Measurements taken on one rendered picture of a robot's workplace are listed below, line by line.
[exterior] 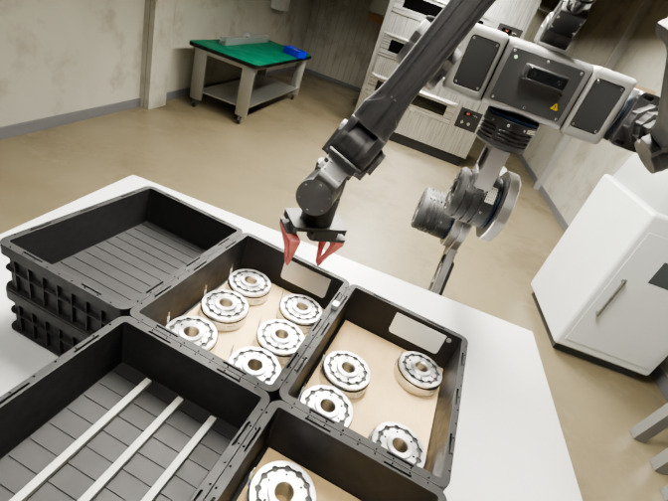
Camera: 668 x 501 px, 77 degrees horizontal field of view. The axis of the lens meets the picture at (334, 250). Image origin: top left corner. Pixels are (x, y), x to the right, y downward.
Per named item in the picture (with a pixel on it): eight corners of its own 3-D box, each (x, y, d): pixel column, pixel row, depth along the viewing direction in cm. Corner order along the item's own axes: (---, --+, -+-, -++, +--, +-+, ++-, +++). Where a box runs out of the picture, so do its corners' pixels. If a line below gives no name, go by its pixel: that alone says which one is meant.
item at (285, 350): (271, 314, 94) (272, 312, 94) (311, 335, 92) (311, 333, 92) (248, 340, 86) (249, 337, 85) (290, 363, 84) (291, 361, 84)
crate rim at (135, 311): (244, 238, 108) (246, 231, 106) (348, 289, 103) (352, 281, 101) (123, 322, 74) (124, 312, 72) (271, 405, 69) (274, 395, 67)
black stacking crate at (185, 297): (238, 268, 112) (246, 233, 107) (336, 318, 107) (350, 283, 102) (122, 359, 78) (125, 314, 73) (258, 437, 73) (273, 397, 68)
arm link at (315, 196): (388, 152, 67) (347, 116, 66) (378, 173, 57) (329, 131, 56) (343, 204, 73) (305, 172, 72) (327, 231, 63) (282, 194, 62)
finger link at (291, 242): (316, 274, 77) (331, 233, 73) (279, 274, 74) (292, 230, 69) (304, 252, 82) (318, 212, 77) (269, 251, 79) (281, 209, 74)
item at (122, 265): (146, 223, 117) (149, 186, 112) (237, 267, 112) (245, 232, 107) (2, 289, 84) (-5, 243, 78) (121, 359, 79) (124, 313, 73)
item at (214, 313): (220, 285, 97) (220, 283, 97) (256, 305, 95) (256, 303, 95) (191, 307, 89) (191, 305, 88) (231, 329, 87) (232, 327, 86)
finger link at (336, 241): (333, 274, 79) (349, 234, 74) (298, 274, 76) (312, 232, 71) (321, 253, 84) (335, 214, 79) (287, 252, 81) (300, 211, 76)
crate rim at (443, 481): (349, 289, 103) (352, 281, 101) (464, 345, 97) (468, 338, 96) (271, 405, 69) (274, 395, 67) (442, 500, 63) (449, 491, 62)
